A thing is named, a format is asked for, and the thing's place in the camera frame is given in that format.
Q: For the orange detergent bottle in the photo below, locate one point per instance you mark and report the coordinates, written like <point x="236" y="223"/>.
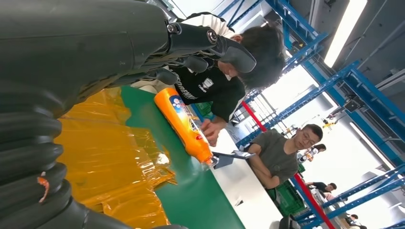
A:
<point x="180" y="123"/>

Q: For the red metal pole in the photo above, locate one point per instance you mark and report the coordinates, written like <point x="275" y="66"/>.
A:
<point x="311" y="202"/>

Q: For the white desk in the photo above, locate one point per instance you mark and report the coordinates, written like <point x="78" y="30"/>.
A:
<point x="240" y="189"/>

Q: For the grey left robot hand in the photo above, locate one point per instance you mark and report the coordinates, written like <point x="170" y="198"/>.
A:
<point x="79" y="41"/>

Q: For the blue metal shelving rack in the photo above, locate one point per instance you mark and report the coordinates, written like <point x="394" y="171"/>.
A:
<point x="316" y="92"/>

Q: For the green plastic crate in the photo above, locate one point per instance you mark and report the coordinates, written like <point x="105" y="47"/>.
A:
<point x="288" y="199"/>
<point x="204" y="110"/>

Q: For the tablet in dark case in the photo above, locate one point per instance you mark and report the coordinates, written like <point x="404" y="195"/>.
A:
<point x="221" y="161"/>

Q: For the yellow tape patch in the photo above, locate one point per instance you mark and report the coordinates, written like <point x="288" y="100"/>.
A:
<point x="110" y="158"/>

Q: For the long ceiling light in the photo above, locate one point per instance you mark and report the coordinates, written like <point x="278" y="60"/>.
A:
<point x="345" y="31"/>

